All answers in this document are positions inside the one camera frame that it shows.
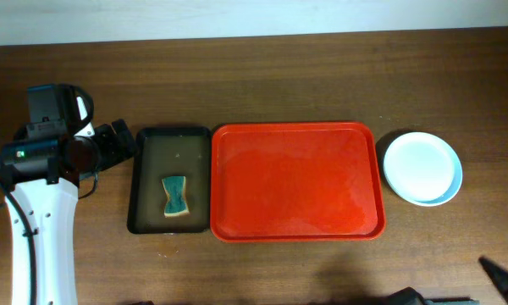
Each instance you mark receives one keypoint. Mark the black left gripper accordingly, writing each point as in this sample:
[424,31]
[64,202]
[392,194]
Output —
[111,144]

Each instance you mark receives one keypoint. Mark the green yellow sponge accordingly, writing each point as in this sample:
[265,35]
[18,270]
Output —
[176,204]

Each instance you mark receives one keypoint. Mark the white plate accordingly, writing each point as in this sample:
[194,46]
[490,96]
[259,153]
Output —
[419,165]

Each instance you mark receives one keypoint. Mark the light blue plate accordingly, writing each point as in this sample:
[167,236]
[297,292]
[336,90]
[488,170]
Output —
[453,186]

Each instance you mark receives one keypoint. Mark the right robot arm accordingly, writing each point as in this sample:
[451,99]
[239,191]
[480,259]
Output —
[496,273]

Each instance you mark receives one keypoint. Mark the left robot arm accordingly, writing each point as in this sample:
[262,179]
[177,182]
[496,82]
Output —
[40,174]

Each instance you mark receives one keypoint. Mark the black rectangular tray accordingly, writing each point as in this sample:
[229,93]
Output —
[164,152]

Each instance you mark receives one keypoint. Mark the red plastic tray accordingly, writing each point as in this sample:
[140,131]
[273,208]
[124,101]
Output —
[315,181]

